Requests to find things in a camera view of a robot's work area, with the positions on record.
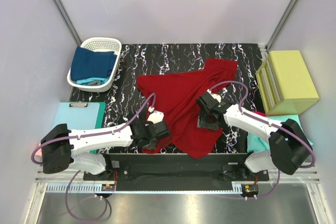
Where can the pink sponge block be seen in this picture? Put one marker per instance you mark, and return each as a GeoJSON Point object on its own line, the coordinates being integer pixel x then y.
{"type": "Point", "coordinates": [37, 152]}

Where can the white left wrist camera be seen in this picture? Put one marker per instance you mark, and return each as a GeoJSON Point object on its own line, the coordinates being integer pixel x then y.
{"type": "Point", "coordinates": [154, 115]}

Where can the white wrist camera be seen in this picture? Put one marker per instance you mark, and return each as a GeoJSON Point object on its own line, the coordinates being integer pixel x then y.
{"type": "Point", "coordinates": [215, 96]}
{"type": "Point", "coordinates": [154, 115]}

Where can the folded turquoise t-shirt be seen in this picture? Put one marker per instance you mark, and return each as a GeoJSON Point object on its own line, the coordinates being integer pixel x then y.
{"type": "Point", "coordinates": [255, 144]}

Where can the green clipboard with paper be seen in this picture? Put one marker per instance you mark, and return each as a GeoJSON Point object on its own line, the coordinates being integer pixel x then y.
{"type": "Point", "coordinates": [80, 115]}

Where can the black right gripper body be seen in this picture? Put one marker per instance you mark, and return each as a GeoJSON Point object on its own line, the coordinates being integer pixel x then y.
{"type": "Point", "coordinates": [204, 120]}

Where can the folded magenta t-shirt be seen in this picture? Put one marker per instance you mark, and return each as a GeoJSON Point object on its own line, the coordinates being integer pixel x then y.
{"type": "Point", "coordinates": [260, 113]}

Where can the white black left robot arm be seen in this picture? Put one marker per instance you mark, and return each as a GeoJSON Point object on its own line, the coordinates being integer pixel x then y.
{"type": "Point", "coordinates": [63, 148]}

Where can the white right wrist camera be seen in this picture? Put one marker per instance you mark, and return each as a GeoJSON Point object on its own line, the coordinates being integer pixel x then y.
{"type": "Point", "coordinates": [215, 96]}

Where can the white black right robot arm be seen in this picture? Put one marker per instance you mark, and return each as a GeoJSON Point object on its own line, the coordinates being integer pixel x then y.
{"type": "Point", "coordinates": [288, 145]}

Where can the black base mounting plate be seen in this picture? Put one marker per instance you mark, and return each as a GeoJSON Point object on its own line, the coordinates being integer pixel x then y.
{"type": "Point", "coordinates": [177, 172]}

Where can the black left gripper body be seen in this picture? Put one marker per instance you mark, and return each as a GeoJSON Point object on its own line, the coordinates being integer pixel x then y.
{"type": "Point", "coordinates": [163, 130]}

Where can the light blue t-shirt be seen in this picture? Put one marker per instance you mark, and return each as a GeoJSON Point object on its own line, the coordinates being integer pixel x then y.
{"type": "Point", "coordinates": [95, 81]}

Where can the red t-shirt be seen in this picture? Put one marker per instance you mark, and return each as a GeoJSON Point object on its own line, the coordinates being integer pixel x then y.
{"type": "Point", "coordinates": [176, 95]}

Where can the white plastic laundry basket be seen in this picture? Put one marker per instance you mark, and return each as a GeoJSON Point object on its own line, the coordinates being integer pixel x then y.
{"type": "Point", "coordinates": [100, 44]}

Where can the navy blue t-shirt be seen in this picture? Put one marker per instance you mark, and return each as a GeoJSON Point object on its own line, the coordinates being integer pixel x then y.
{"type": "Point", "coordinates": [89, 64]}

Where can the yellow drawer box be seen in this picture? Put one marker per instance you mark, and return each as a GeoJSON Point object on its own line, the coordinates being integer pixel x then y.
{"type": "Point", "coordinates": [285, 84]}

